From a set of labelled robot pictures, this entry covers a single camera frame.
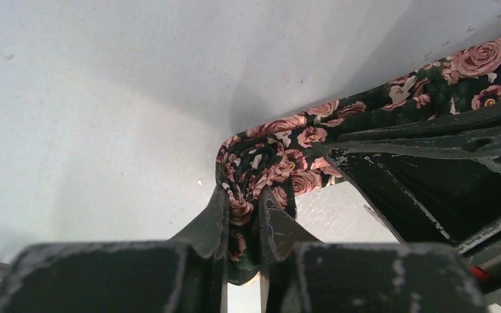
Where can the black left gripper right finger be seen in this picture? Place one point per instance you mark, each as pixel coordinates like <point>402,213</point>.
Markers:
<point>299,273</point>

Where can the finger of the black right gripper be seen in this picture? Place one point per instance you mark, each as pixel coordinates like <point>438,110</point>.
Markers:
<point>423,193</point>
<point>477,130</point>

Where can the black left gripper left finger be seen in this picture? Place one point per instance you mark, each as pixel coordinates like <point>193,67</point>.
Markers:
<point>186,273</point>

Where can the floral rose pattern tie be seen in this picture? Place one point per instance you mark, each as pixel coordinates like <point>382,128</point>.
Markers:
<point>288,154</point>

